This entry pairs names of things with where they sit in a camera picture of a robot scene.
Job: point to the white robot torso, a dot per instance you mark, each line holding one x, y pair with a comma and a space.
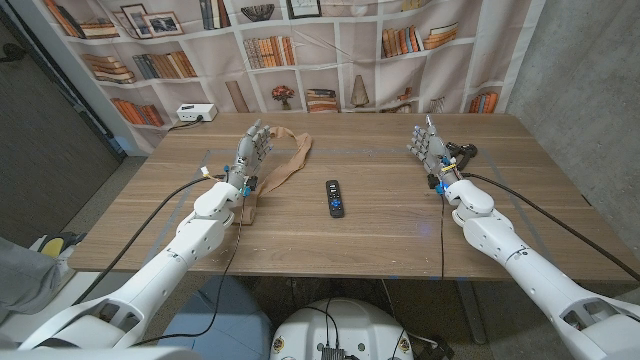
342, 325

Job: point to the tan nylon stocking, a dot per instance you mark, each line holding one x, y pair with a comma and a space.
289, 167

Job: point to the black hand grip exerciser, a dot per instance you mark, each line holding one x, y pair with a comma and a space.
468, 149

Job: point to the grey metal table leg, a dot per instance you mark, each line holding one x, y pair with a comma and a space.
471, 310

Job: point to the printed bookshelf backdrop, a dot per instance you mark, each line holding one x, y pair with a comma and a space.
320, 47

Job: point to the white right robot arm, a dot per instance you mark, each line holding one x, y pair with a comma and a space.
525, 270

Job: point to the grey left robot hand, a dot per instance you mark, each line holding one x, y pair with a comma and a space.
249, 152

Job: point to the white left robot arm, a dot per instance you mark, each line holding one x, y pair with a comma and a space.
165, 267

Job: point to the dark perforated partition panel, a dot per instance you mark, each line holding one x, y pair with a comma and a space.
45, 150

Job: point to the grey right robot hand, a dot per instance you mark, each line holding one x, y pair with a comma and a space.
434, 150

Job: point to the white power outlet box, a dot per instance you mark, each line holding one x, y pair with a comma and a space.
196, 112

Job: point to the person in grey trousers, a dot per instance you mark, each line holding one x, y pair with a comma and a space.
25, 280

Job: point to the black TV remote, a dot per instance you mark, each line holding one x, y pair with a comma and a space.
334, 199

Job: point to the yellow and black foot pedal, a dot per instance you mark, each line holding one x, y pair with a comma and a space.
52, 246

